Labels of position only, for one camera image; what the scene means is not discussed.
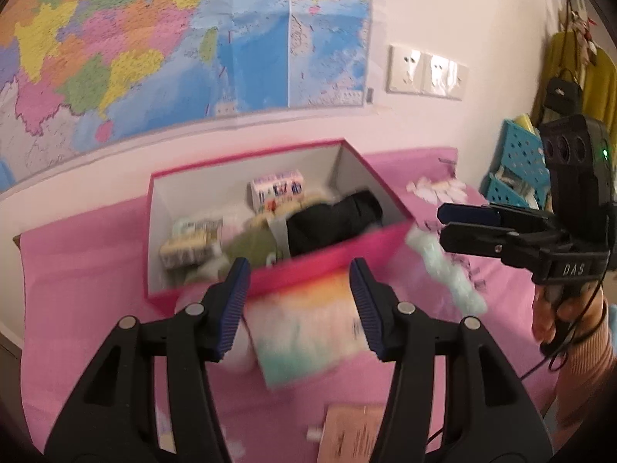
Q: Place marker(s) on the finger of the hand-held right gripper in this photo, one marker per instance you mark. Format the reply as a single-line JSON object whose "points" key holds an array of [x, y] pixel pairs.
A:
{"points": [[482, 213], [482, 241]]}

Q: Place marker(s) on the yellow tissue pack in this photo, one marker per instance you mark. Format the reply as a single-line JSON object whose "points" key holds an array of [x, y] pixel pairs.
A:
{"points": [[188, 253]]}

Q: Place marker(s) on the large pastel tissue pack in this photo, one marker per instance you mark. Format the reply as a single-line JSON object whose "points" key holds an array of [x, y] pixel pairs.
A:
{"points": [[308, 328]]}

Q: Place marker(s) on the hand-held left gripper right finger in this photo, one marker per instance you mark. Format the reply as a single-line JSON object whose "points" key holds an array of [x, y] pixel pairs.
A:
{"points": [[366, 308]]}

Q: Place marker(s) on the white pump bottle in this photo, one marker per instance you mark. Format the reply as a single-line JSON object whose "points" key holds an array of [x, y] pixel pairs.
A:
{"points": [[241, 352]]}

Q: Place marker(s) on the pink cardboard box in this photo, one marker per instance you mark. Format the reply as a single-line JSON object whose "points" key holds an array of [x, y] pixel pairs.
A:
{"points": [[308, 270]]}

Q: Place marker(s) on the clear labelled packet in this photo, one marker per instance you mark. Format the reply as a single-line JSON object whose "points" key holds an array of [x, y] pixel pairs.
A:
{"points": [[200, 229]]}

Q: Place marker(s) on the person's right hand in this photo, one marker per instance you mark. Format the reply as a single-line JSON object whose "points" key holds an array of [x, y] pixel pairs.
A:
{"points": [[554, 313]]}

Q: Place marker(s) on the brown paper packet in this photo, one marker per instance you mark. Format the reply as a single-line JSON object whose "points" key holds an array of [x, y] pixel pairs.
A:
{"points": [[352, 434]]}

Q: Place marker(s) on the person's right forearm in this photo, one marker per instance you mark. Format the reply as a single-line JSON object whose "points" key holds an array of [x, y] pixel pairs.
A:
{"points": [[588, 376]]}

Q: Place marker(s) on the clear bag with blue print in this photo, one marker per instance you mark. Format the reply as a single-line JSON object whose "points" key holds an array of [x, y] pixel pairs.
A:
{"points": [[277, 188]]}

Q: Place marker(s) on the beige bunny plush toy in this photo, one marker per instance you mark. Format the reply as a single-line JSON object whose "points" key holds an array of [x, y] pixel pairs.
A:
{"points": [[313, 200]]}

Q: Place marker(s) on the white wall outlet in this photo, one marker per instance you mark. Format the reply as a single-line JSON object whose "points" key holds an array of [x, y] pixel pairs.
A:
{"points": [[459, 81], [405, 70], [437, 73]]}

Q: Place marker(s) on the blue plastic basket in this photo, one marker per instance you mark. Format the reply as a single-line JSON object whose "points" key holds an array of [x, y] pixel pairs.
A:
{"points": [[518, 154]]}

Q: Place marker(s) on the green frog plush toy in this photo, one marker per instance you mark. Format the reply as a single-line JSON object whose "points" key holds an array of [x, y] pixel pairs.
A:
{"points": [[250, 248]]}

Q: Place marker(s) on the black cloth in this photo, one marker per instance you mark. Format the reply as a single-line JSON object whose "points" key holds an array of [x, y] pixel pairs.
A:
{"points": [[332, 222]]}

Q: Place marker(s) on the yellow garment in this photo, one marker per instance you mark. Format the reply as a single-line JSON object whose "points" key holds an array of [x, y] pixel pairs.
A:
{"points": [[597, 82]]}

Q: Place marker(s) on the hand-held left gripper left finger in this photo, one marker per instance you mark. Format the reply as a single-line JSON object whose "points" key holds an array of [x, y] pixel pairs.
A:
{"points": [[231, 308]]}

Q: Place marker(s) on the wall map poster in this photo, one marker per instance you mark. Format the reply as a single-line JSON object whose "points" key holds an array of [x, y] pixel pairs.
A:
{"points": [[168, 33]]}

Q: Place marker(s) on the black bag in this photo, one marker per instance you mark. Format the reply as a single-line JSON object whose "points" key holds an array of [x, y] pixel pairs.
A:
{"points": [[561, 96]]}

